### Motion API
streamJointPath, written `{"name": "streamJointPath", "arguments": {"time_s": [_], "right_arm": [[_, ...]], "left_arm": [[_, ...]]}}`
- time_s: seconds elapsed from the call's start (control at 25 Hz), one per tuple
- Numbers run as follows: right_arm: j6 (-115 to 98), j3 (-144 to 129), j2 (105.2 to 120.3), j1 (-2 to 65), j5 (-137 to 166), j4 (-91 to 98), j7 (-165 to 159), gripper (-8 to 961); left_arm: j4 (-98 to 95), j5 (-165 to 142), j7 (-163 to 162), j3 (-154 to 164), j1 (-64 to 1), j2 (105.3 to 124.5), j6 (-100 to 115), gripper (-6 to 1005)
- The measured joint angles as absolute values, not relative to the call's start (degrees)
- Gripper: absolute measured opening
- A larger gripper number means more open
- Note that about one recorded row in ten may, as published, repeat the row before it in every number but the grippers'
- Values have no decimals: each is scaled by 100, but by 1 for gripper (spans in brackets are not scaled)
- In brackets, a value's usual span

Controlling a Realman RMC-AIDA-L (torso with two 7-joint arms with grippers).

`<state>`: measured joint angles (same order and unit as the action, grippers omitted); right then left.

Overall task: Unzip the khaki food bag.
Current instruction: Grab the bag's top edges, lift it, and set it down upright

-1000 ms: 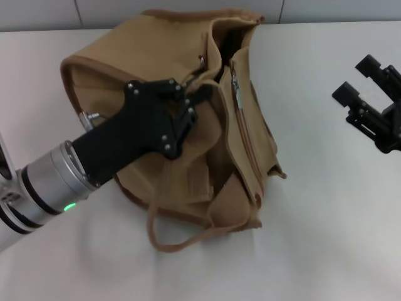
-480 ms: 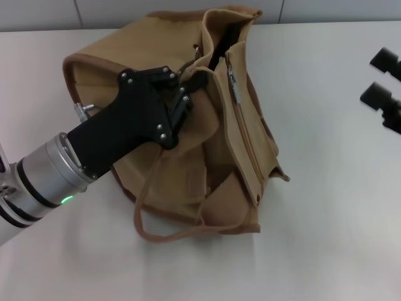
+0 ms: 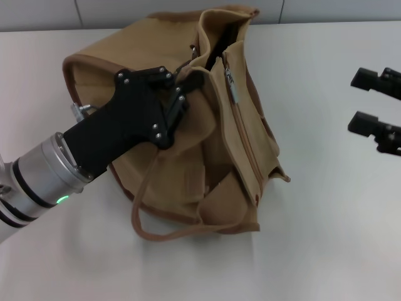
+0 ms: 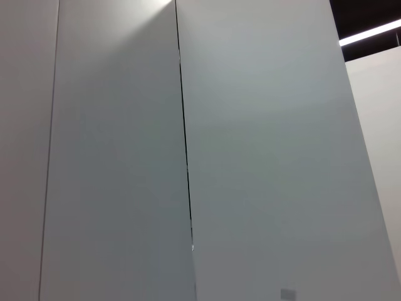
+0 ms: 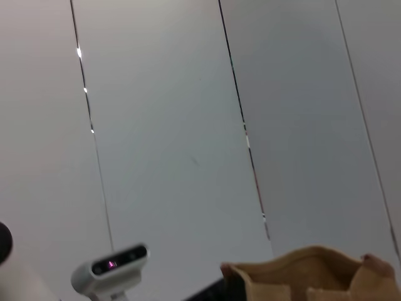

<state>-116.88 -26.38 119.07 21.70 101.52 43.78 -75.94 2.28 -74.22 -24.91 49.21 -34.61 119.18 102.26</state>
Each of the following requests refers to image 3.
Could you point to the large silver zipper pull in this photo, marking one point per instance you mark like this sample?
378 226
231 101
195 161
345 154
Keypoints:
232 84

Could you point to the khaki canvas food bag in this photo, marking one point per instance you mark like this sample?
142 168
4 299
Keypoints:
188 175

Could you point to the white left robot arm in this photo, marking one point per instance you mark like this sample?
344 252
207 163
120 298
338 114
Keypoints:
40 182

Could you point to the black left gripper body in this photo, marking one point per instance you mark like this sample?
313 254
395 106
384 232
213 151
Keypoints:
125 119

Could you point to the small silver zipper pull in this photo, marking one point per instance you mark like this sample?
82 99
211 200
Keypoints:
194 50

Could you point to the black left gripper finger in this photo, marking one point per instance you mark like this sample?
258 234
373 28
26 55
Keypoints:
179 111
192 82

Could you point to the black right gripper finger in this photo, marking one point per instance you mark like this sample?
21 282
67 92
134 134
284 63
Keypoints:
363 123
363 78

